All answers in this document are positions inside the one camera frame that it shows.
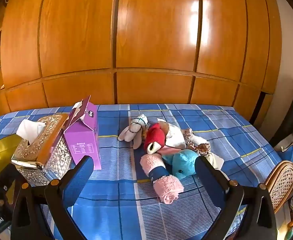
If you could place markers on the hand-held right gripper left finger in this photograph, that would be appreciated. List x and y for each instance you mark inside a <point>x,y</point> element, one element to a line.
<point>81,180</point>

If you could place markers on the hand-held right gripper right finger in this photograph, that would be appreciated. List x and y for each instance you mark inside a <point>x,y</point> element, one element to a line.
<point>209,182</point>

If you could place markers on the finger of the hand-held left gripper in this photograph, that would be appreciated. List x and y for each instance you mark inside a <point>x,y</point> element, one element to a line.
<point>1,192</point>

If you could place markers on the pink towel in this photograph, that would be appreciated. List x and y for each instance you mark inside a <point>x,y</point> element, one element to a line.
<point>171,187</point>

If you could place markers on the white cloth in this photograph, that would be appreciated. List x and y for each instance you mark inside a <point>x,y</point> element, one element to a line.
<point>216,161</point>

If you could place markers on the teal dolphin plush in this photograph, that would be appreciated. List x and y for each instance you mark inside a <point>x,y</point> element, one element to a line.
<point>184,162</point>

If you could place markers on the ornate silver tissue box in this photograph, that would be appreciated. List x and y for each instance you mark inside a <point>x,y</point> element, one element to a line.
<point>54,160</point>

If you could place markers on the purple carton box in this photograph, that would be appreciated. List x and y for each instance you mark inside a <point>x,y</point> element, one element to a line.
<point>84,140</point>

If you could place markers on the brown scrunchie with white sock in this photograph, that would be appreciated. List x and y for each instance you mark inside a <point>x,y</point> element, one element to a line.
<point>194,138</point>

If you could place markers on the blue plaid bedsheet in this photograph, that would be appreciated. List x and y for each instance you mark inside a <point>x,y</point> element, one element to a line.
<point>126,205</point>

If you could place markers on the white printed packet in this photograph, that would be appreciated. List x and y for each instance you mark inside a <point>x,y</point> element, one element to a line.
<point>175,136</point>

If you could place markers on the white tissue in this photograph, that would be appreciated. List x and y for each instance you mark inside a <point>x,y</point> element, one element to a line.
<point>29,130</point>

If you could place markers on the red plush toy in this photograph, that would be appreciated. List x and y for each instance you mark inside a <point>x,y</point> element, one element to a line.
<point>156,135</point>

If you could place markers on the beige striped socks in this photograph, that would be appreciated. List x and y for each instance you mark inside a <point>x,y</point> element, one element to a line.
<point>134,130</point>

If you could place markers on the wooden wardrobe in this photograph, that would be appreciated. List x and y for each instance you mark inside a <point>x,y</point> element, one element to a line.
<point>149,30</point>

